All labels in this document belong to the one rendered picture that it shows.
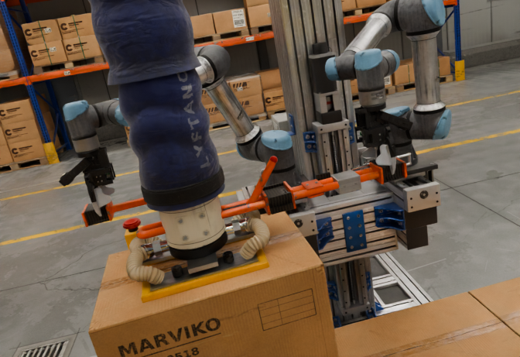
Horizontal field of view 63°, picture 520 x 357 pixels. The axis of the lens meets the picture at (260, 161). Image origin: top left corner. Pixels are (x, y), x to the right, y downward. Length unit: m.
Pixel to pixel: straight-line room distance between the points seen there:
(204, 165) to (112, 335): 0.47
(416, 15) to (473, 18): 9.82
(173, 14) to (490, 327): 1.45
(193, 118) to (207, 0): 8.52
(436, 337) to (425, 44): 1.03
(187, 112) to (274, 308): 0.55
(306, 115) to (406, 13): 0.55
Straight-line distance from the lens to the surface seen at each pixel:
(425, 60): 1.69
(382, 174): 1.31
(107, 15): 1.06
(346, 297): 2.12
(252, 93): 8.28
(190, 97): 1.07
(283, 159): 1.66
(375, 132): 1.27
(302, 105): 1.84
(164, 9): 1.05
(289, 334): 1.23
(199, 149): 1.10
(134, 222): 1.75
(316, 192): 1.25
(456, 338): 1.73
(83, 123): 1.41
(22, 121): 8.90
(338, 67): 1.39
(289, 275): 1.14
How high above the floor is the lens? 1.66
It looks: 17 degrees down
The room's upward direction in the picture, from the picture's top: 10 degrees counter-clockwise
